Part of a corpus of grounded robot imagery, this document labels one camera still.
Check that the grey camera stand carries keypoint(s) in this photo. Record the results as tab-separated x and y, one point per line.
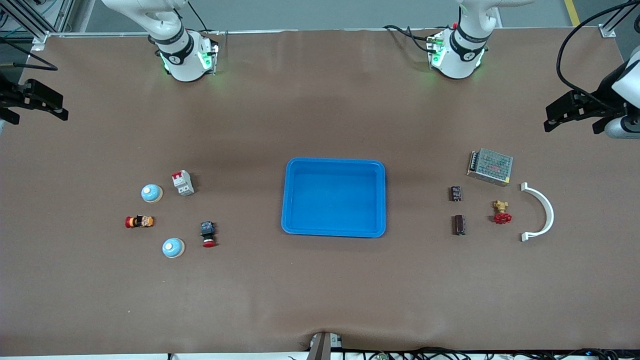
322	347

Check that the red mushroom push button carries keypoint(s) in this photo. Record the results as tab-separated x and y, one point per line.
208	235

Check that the brown table mat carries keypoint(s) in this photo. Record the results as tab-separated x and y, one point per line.
320	290

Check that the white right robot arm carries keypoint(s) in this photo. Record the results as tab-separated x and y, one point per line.
182	60

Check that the metal mesh power supply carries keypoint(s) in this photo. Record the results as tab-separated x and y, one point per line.
491	166

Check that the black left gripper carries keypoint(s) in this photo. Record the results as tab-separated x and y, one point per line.
598	105

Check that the dark brown relay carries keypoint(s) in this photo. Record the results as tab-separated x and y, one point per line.
459	225

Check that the blue plastic tray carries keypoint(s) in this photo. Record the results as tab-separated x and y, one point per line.
332	210

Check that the white red circuit breaker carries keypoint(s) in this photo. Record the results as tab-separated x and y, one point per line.
182	183

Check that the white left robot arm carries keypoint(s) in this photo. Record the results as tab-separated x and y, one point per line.
457	55

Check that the white curved plastic bracket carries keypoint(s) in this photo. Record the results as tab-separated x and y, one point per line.
551	214

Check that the blue call bell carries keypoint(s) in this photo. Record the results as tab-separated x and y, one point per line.
173	247
151	193

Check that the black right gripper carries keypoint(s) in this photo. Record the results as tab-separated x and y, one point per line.
10	96

